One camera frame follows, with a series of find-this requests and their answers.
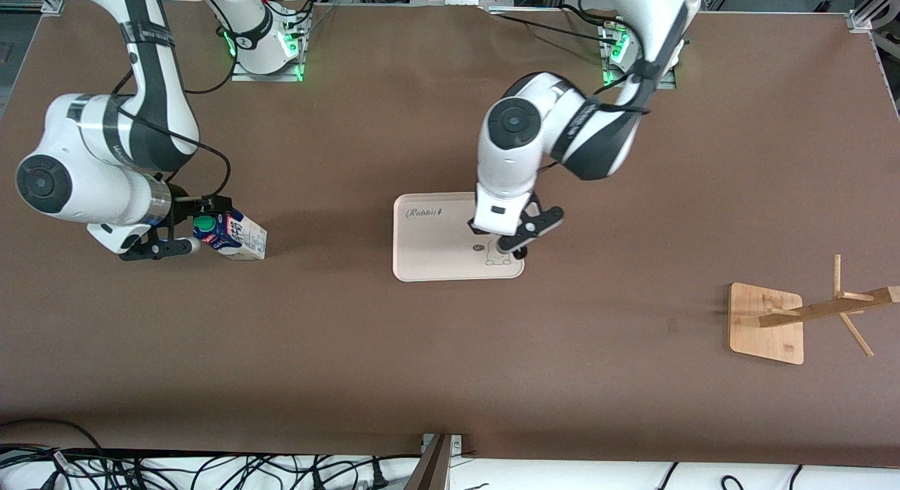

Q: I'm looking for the blue white milk carton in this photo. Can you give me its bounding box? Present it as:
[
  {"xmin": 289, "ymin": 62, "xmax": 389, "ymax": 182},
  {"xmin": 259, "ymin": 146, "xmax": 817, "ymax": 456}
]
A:
[{"xmin": 192, "ymin": 207, "xmax": 269, "ymax": 262}]

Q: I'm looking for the wooden cup rack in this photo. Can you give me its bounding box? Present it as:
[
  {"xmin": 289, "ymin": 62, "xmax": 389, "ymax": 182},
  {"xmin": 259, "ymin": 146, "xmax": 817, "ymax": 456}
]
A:
[{"xmin": 728, "ymin": 254, "xmax": 900, "ymax": 366}]

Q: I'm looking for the beige rabbit print tray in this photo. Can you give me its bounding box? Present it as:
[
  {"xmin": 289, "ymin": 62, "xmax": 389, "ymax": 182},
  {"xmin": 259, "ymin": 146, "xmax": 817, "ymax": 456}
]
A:
[{"xmin": 392, "ymin": 191, "xmax": 525, "ymax": 283}]

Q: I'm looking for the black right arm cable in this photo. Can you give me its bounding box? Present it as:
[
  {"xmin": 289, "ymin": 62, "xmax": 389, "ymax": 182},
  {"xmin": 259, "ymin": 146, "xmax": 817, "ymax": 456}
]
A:
[{"xmin": 112, "ymin": 0, "xmax": 243, "ymax": 202}]

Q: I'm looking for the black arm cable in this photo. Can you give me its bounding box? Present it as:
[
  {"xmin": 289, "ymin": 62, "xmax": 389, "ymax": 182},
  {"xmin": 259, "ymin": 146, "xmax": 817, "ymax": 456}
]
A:
[
  {"xmin": 112, "ymin": 0, "xmax": 243, "ymax": 202},
  {"xmin": 534, "ymin": 1, "xmax": 693, "ymax": 173}
]

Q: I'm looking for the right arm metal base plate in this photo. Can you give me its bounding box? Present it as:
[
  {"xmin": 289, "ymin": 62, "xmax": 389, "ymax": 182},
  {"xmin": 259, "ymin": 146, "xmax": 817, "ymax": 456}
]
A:
[{"xmin": 231, "ymin": 12, "xmax": 310, "ymax": 83}]

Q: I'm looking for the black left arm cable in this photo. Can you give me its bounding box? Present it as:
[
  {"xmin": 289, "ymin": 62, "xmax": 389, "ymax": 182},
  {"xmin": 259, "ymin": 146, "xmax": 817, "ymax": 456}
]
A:
[{"xmin": 534, "ymin": 1, "xmax": 693, "ymax": 173}]

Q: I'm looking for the thin black table cable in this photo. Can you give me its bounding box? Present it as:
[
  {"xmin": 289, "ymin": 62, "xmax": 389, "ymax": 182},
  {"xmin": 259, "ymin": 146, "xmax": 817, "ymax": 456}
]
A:
[{"xmin": 489, "ymin": 12, "xmax": 619, "ymax": 44}]

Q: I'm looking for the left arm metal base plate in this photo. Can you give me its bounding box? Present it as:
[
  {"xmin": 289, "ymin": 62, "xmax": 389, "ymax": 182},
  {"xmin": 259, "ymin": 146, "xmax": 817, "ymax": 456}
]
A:
[{"xmin": 601, "ymin": 22, "xmax": 678, "ymax": 90}]

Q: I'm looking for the thick black table cable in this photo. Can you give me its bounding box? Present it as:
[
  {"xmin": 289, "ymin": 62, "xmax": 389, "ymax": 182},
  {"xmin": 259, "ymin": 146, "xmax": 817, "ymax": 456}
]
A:
[{"xmin": 559, "ymin": 4, "xmax": 614, "ymax": 25}]

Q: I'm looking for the metal camera stand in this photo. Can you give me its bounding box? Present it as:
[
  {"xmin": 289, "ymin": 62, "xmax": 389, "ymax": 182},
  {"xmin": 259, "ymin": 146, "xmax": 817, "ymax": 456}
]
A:
[{"xmin": 404, "ymin": 434, "xmax": 465, "ymax": 490}]

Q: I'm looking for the tangled black cable bundle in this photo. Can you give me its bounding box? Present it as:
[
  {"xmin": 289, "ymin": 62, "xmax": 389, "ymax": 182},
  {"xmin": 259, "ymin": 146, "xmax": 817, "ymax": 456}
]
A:
[{"xmin": 0, "ymin": 418, "xmax": 423, "ymax": 490}]

